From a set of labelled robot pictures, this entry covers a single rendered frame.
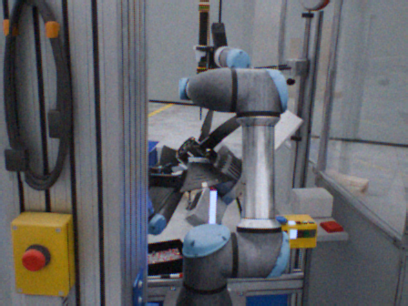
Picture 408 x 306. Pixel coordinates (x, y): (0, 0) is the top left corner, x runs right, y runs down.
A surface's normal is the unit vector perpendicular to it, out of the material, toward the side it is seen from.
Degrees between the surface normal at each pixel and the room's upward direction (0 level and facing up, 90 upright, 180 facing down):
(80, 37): 90
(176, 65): 90
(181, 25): 90
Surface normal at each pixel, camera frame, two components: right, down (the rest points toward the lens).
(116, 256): -0.08, 0.29
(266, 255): 0.11, -0.05
